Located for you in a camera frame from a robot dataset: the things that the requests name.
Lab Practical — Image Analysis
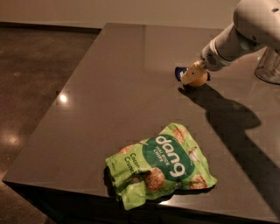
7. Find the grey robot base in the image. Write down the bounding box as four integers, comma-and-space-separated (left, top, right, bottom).
255, 47, 280, 85

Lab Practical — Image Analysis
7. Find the green dang chips bag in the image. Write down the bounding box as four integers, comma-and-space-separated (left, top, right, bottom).
106, 123, 217, 210

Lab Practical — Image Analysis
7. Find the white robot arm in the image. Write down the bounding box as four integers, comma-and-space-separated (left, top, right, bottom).
175, 0, 280, 86

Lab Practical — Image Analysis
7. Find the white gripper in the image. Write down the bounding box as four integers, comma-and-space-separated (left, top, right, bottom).
181, 38, 233, 85

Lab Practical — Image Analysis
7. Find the orange fruit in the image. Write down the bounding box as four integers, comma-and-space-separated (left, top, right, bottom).
189, 72, 207, 87

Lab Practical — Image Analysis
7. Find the blue rxbar blueberry wrapper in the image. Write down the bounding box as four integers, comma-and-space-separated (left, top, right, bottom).
175, 66, 210, 83

